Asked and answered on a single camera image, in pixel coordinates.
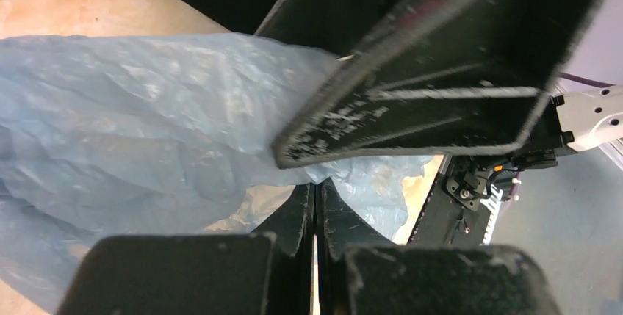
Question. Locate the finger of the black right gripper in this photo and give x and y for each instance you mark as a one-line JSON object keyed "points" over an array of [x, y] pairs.
{"points": [[457, 77], [336, 26]]}

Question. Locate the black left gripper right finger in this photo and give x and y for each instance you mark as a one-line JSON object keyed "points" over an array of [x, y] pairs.
{"points": [[363, 272]]}

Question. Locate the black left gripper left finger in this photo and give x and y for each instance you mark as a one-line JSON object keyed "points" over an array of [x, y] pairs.
{"points": [[266, 271]]}

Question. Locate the blue plastic trash bag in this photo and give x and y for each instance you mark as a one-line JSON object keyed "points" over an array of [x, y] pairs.
{"points": [[105, 136]]}

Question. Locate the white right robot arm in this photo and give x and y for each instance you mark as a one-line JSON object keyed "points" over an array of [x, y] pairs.
{"points": [[580, 121]]}

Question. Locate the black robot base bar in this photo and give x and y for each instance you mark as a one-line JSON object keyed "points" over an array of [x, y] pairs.
{"points": [[462, 206]]}

